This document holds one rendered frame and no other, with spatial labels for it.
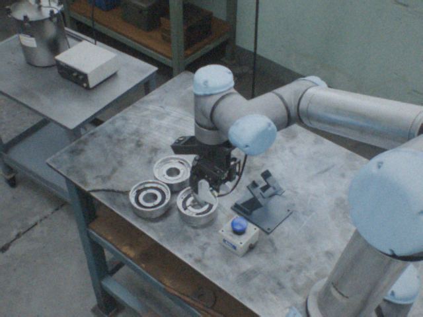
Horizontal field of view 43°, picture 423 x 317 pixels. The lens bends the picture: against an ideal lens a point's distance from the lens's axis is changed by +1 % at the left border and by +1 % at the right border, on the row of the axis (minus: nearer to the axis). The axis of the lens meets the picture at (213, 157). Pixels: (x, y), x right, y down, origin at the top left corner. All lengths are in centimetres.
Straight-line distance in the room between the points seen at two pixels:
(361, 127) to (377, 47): 195
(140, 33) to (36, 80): 120
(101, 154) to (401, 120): 97
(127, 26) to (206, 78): 231
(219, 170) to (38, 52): 119
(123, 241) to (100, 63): 69
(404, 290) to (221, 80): 50
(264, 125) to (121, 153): 71
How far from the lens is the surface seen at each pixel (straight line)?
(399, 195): 63
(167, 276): 157
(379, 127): 84
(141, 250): 163
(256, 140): 93
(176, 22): 281
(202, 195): 120
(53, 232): 246
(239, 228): 126
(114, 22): 332
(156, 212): 135
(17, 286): 233
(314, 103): 95
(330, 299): 90
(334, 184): 149
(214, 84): 98
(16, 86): 212
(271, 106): 97
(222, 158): 108
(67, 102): 198
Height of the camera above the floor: 185
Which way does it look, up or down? 44 degrees down
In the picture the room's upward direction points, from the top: 1 degrees clockwise
